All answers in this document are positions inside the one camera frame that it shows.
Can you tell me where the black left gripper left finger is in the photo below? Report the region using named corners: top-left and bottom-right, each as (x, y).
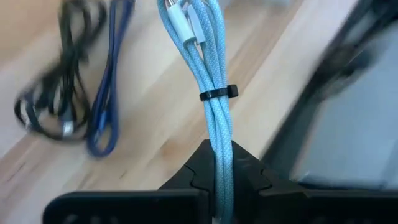
top-left (42, 139), bottom-right (216, 224)

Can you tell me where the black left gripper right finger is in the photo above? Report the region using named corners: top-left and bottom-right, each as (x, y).
top-left (231, 140), bottom-right (398, 224)

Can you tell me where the light blue braided cable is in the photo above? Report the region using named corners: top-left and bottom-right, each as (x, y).
top-left (156, 0), bottom-right (240, 224)

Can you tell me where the black tie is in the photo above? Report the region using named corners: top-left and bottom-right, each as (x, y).
top-left (198, 83), bottom-right (239, 102)

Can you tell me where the dark blue braided cable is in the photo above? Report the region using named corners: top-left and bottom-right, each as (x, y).
top-left (86, 0), bottom-right (136, 158)

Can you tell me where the black coiled cable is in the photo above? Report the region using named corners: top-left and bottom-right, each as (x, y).
top-left (13, 0), bottom-right (108, 142)

